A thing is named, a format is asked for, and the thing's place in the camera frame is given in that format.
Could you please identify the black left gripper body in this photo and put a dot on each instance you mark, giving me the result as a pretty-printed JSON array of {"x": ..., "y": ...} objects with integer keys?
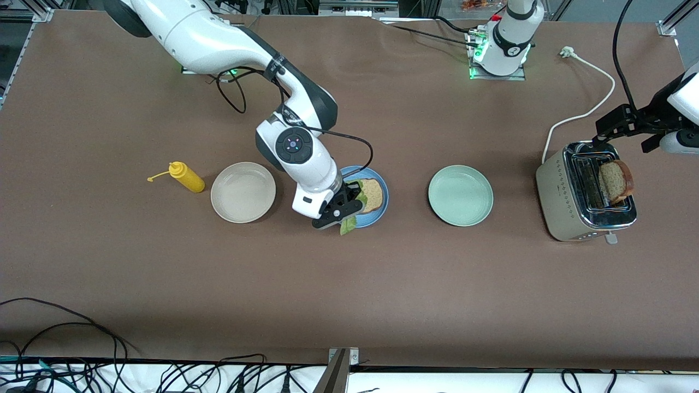
[{"x": 647, "y": 120}]

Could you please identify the brown bread slice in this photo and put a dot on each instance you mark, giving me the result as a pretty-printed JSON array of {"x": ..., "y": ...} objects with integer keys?
[
  {"x": 616, "y": 183},
  {"x": 372, "y": 195}
]

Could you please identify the green lettuce leaf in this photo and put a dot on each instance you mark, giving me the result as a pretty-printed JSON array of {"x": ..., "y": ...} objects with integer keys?
[{"x": 347, "y": 225}]

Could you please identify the yellow squeeze bottle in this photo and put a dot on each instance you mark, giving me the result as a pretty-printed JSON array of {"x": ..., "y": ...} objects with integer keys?
[{"x": 188, "y": 179}]

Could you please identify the blue plate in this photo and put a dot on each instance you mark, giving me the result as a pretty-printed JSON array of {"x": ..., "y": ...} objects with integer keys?
[{"x": 375, "y": 218}]

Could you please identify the beige plate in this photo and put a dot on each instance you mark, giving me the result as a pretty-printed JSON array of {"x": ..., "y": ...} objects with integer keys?
[{"x": 243, "y": 192}]

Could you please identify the mint green plate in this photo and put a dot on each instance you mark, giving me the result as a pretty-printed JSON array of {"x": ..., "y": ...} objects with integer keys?
[{"x": 460, "y": 195}]

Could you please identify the beige chrome toaster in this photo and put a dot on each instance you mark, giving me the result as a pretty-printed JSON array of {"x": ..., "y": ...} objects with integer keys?
[{"x": 557, "y": 202}]

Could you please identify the orange packet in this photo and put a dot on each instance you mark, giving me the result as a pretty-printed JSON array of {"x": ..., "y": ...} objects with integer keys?
[{"x": 476, "y": 4}]

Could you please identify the grey metal box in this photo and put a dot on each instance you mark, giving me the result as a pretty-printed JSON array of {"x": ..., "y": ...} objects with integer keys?
[{"x": 357, "y": 6}]

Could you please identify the silver corner bracket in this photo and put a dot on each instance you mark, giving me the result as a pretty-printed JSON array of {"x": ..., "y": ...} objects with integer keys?
[
  {"x": 43, "y": 15},
  {"x": 352, "y": 356},
  {"x": 666, "y": 28}
]

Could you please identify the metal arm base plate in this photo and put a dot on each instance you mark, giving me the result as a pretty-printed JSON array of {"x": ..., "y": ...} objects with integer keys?
[
  {"x": 478, "y": 73},
  {"x": 190, "y": 70}
]

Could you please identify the grey aluminium post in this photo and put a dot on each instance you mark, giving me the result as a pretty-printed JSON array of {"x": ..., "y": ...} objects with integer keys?
[{"x": 333, "y": 376}]

